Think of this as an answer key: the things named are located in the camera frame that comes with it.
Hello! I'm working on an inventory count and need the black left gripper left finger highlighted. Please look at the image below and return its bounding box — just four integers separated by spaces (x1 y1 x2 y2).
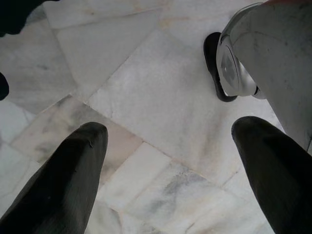
0 121 109 234

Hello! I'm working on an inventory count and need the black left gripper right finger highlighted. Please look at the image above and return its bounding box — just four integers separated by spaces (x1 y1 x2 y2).
231 116 312 234

